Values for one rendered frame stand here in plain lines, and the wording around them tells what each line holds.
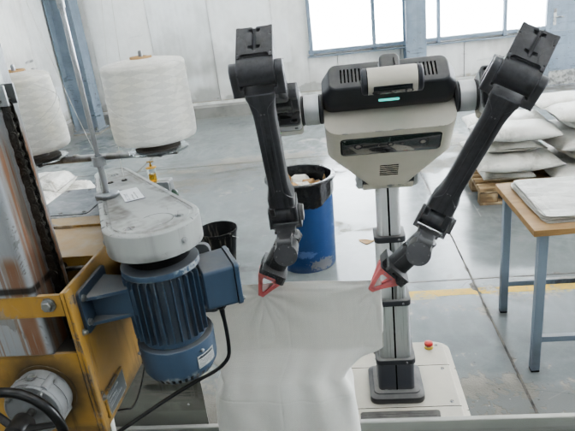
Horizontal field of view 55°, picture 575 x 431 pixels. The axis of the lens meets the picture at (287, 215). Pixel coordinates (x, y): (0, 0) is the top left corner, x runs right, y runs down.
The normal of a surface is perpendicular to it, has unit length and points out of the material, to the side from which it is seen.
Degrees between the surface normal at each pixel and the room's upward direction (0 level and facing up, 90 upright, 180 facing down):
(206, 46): 90
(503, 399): 0
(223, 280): 90
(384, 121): 40
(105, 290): 0
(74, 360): 90
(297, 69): 90
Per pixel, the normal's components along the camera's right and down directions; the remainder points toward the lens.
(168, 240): 0.51, 0.27
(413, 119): -0.13, -0.47
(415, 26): -0.07, 0.37
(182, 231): 0.80, 0.15
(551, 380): -0.11, -0.92
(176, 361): 0.16, 0.37
